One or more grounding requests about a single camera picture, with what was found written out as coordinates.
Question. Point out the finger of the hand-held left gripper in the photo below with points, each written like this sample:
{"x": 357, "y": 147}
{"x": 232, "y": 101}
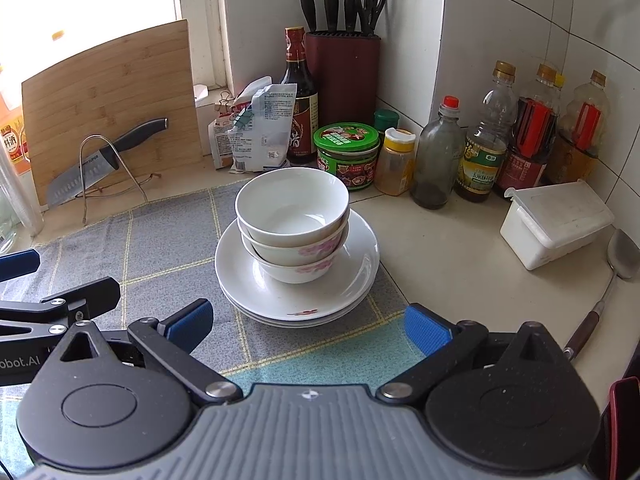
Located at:
{"x": 20, "y": 264}
{"x": 95, "y": 297}

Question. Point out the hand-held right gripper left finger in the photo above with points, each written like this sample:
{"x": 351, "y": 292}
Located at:
{"x": 192, "y": 324}

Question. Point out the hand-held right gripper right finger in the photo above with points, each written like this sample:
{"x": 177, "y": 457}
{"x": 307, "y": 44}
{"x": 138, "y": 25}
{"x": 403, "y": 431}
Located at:
{"x": 427, "y": 330}

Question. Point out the white plate with fruit print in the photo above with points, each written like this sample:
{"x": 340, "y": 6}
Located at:
{"x": 300, "y": 317}
{"x": 300, "y": 325}
{"x": 360, "y": 260}

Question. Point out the white bowl with pink flowers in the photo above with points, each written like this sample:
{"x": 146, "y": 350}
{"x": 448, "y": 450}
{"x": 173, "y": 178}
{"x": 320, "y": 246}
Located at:
{"x": 295, "y": 272}
{"x": 292, "y": 205}
{"x": 310, "y": 250}

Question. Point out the clear cling film roll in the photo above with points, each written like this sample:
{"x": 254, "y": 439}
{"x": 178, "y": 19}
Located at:
{"x": 20, "y": 195}

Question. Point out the grey and teal checked cloth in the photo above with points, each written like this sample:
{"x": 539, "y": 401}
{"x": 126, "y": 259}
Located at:
{"x": 165, "y": 260}

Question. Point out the orange cooking wine bottle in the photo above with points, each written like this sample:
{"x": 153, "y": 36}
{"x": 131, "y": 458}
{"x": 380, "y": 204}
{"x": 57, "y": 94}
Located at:
{"x": 11, "y": 140}

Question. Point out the white plastic lidded container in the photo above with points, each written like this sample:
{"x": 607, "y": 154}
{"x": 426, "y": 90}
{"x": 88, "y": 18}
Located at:
{"x": 550, "y": 225}

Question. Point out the yellow-capped spice bottle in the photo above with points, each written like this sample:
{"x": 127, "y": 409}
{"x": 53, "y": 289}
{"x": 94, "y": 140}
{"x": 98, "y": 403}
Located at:
{"x": 395, "y": 170}

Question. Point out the dark glass bottle red cap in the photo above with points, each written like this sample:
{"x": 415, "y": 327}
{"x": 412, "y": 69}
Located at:
{"x": 437, "y": 160}

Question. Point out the oil bottle with green label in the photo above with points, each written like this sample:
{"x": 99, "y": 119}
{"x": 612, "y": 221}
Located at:
{"x": 482, "y": 165}

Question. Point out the white and orange food bag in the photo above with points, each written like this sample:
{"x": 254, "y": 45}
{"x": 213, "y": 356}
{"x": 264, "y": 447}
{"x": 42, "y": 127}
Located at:
{"x": 220, "y": 140}

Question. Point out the sauce jar with green lid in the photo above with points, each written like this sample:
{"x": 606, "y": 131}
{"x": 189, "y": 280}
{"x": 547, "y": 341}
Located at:
{"x": 345, "y": 157}

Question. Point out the bamboo cutting board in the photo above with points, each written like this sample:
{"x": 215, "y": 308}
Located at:
{"x": 110, "y": 90}

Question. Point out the white and blue food bag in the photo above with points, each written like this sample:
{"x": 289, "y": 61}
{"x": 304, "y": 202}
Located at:
{"x": 265, "y": 130}

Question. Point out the green binder clip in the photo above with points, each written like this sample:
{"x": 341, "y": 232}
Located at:
{"x": 245, "y": 117}

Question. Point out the small green-capped bottle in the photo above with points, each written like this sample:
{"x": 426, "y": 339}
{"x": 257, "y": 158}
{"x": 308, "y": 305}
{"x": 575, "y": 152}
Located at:
{"x": 386, "y": 121}

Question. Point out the dark red object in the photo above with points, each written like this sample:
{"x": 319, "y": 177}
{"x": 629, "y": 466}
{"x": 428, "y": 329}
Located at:
{"x": 625, "y": 425}

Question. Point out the dark soy sauce bottle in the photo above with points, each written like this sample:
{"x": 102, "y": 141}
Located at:
{"x": 300, "y": 120}

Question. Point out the dark red knife block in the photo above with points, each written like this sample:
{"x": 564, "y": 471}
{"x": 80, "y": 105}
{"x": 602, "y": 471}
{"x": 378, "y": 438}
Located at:
{"x": 345, "y": 80}

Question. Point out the black kitchen scissors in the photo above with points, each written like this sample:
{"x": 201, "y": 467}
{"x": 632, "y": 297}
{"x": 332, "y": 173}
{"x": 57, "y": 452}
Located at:
{"x": 372, "y": 15}

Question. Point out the black knife in block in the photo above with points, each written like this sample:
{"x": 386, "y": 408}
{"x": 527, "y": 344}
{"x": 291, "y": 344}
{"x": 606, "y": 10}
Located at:
{"x": 351, "y": 2}
{"x": 307, "y": 5}
{"x": 331, "y": 2}

